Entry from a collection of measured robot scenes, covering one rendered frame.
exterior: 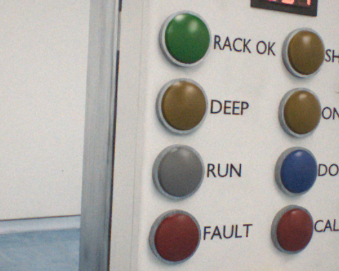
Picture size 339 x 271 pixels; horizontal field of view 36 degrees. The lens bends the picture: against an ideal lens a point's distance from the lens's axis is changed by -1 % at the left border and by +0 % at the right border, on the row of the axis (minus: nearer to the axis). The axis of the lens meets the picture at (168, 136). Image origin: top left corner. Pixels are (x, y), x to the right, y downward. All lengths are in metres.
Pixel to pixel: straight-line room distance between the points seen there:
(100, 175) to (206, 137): 0.09
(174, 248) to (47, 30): 4.04
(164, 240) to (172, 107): 0.07
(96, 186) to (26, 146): 3.87
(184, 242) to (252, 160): 0.06
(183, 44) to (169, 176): 0.07
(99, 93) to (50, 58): 3.92
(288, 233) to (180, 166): 0.09
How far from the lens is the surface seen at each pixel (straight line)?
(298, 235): 0.33
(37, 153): 4.26
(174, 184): 0.28
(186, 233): 0.29
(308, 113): 0.33
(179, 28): 0.28
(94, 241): 0.37
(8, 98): 4.17
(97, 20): 0.37
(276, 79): 0.32
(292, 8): 0.33
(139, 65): 0.29
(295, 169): 0.32
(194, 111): 0.28
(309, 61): 0.33
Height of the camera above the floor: 1.01
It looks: 3 degrees down
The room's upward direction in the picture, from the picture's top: 3 degrees clockwise
